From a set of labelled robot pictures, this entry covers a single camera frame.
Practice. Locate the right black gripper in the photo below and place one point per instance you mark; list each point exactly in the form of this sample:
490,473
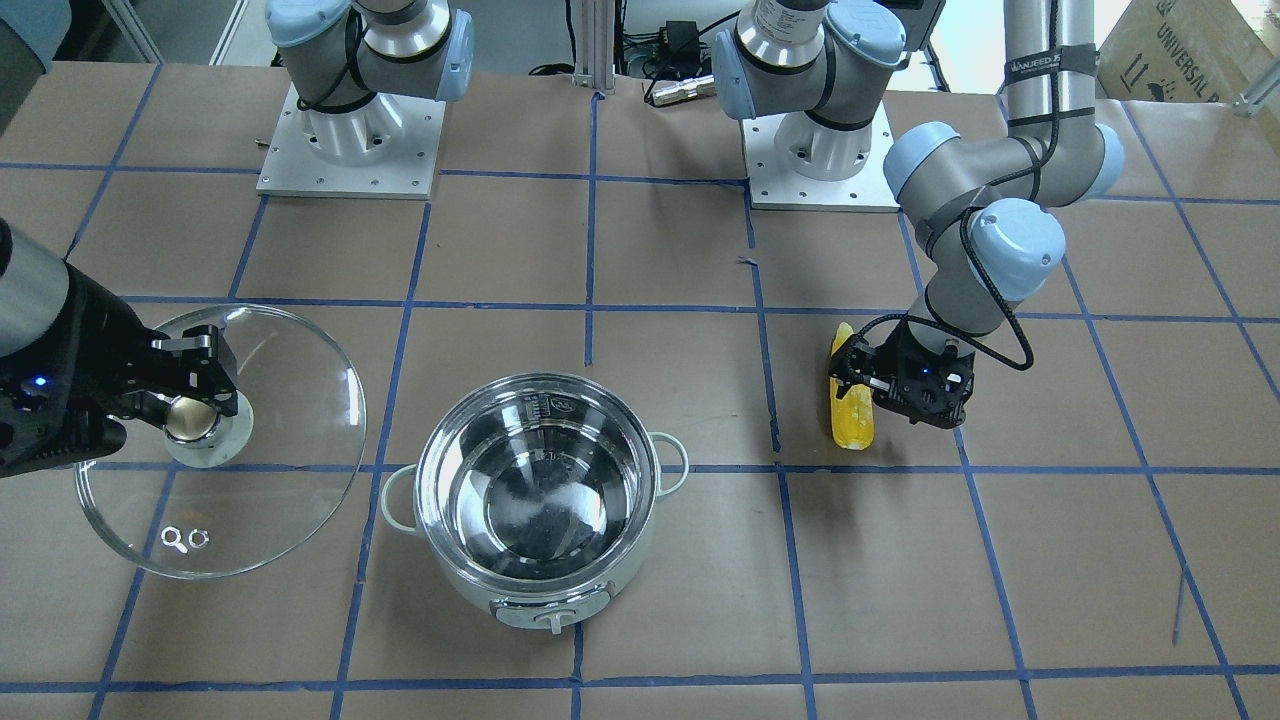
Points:
88,328

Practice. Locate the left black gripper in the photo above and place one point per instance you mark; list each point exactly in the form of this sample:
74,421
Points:
887,357

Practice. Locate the yellow corn cob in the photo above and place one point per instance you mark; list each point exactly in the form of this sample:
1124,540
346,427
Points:
851,414

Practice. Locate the clear glass pot lid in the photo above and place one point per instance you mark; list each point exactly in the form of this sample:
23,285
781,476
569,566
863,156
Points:
203,495

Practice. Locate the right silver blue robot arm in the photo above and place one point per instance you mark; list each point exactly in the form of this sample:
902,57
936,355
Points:
340,54

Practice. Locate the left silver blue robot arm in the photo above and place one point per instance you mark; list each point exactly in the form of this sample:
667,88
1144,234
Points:
982,211

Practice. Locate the silver pale green cooking pot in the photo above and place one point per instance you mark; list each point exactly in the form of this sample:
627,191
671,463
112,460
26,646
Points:
536,493

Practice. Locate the silver metal cylinder connector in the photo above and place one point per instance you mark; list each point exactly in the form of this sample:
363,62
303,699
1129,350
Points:
678,92

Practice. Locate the black power adapter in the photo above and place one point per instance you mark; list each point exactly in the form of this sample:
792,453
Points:
679,39

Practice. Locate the cardboard box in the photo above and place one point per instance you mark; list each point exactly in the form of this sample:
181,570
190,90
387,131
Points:
1188,51

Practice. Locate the aluminium frame post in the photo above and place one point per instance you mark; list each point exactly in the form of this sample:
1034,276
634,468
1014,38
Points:
594,32

